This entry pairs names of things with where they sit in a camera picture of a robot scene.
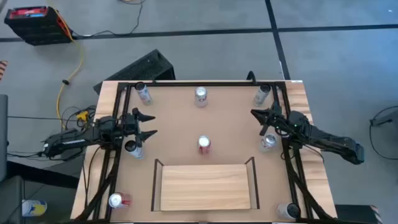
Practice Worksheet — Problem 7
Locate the white and yellow can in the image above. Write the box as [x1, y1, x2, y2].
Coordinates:
[21, 198, 48, 218]

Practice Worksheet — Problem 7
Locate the black aluminium table frame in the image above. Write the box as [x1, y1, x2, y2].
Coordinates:
[74, 80, 335, 224]

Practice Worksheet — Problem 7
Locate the orange black striped object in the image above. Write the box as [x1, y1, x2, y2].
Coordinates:
[0, 60, 9, 82]

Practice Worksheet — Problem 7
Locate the black box with hazard stripes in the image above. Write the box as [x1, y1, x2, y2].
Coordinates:
[335, 203, 384, 224]

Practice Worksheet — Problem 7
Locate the silver diet cola can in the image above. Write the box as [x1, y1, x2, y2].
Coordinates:
[194, 86, 208, 108]
[259, 133, 279, 153]

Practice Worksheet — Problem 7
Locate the red cola can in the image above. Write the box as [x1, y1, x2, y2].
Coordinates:
[197, 134, 212, 156]
[108, 192, 133, 209]

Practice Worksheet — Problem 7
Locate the tan hardboard table mat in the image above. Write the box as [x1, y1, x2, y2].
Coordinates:
[110, 84, 295, 223]

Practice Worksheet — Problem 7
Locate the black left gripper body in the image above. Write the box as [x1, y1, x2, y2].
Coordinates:
[120, 107, 143, 148]

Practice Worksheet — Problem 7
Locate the black floor cable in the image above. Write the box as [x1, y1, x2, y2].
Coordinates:
[72, 0, 147, 40]

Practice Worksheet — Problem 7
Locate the wooden tray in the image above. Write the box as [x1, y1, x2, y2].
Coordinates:
[150, 157, 261, 212]

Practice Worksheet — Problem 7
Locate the black perforated box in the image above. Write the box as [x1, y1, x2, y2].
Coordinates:
[93, 49, 177, 94]

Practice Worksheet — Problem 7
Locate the grey cabinet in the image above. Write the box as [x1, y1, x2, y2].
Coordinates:
[0, 95, 9, 183]

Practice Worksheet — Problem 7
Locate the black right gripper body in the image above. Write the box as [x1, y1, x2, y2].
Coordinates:
[261, 101, 293, 136]

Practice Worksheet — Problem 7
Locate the yellow extension cable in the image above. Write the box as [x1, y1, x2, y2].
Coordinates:
[45, 0, 91, 130]

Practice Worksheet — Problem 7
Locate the black and red tool case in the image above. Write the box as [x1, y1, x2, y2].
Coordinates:
[3, 5, 74, 47]

